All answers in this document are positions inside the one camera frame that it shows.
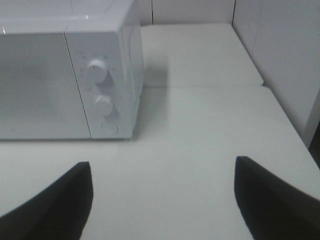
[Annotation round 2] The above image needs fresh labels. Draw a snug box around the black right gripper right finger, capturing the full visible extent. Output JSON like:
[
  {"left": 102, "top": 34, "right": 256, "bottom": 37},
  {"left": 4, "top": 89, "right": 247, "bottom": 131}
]
[{"left": 234, "top": 156, "right": 320, "bottom": 240}]

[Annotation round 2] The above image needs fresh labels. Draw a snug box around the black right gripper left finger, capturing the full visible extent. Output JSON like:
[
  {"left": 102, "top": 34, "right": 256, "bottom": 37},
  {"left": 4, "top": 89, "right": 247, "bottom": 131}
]
[{"left": 0, "top": 162, "right": 94, "bottom": 240}]

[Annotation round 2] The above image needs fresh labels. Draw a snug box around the round white door button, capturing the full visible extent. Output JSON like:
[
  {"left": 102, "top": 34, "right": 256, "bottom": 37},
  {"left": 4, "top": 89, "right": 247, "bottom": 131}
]
[{"left": 101, "top": 122, "right": 118, "bottom": 135}]

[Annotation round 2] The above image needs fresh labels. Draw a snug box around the white microwave knob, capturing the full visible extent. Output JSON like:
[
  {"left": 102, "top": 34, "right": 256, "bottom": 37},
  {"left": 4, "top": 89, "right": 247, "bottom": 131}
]
[
  {"left": 94, "top": 95, "right": 114, "bottom": 117},
  {"left": 85, "top": 59, "right": 109, "bottom": 84}
]

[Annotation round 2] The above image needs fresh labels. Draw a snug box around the white microwave door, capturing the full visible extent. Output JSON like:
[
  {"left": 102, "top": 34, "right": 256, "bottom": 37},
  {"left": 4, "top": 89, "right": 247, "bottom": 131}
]
[{"left": 0, "top": 33, "right": 90, "bottom": 140}]

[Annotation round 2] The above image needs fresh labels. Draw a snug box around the white microwave oven body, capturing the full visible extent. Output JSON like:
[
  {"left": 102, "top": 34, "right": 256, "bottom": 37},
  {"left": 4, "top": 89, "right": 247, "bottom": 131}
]
[{"left": 0, "top": 0, "right": 144, "bottom": 140}]

